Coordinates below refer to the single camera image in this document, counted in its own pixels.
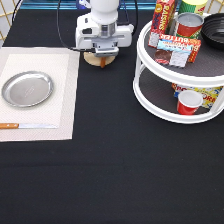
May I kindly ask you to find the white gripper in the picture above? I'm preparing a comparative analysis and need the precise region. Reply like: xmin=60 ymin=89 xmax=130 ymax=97
xmin=75 ymin=13 xmax=134 ymax=57

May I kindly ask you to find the round silver metal plate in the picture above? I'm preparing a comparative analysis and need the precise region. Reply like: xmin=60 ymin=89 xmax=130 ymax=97
xmin=2 ymin=71 xmax=54 ymax=108

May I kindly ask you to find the fork with wooden handle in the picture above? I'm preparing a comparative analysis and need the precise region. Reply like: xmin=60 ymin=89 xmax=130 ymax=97
xmin=100 ymin=57 xmax=106 ymax=68

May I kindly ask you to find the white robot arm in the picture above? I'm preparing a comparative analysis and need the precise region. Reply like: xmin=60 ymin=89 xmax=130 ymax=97
xmin=75 ymin=0 xmax=134 ymax=57

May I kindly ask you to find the round wooden coaster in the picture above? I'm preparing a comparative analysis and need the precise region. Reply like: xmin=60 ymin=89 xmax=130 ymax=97
xmin=84 ymin=52 xmax=115 ymax=67

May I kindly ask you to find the beige woven placemat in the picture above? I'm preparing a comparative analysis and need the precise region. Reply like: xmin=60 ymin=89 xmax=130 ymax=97
xmin=0 ymin=47 xmax=79 ymax=142

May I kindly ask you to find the white two-tier turntable rack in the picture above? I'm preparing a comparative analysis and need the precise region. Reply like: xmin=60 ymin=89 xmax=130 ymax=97
xmin=133 ymin=22 xmax=224 ymax=124

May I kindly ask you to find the red raisins box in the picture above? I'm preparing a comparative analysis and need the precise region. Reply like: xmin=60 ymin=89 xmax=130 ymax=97
xmin=148 ymin=0 xmax=177 ymax=48

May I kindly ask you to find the red butter box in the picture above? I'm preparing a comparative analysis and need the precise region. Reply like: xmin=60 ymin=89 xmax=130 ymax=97
xmin=154 ymin=34 xmax=201 ymax=68

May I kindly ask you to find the red tin can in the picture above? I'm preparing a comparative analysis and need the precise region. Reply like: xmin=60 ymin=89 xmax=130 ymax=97
xmin=174 ymin=12 xmax=204 ymax=39

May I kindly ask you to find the green yellow canister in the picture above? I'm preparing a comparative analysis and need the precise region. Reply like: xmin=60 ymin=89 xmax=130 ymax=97
xmin=178 ymin=0 xmax=208 ymax=15

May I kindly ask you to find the red cup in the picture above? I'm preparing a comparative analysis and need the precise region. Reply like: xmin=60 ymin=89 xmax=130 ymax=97
xmin=177 ymin=90 xmax=203 ymax=115

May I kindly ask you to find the black bowl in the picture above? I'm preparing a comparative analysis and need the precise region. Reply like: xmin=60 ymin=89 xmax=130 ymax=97
xmin=201 ymin=13 xmax=224 ymax=50

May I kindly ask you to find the yellow popcorn box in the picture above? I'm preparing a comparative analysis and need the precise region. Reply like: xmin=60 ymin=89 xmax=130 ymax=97
xmin=172 ymin=84 xmax=223 ymax=109

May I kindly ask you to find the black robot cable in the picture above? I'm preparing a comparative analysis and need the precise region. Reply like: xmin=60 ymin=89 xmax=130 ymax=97
xmin=56 ymin=0 xmax=139 ymax=53

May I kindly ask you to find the knife with wooden handle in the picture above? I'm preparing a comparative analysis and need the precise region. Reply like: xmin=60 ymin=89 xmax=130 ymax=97
xmin=0 ymin=123 xmax=57 ymax=129

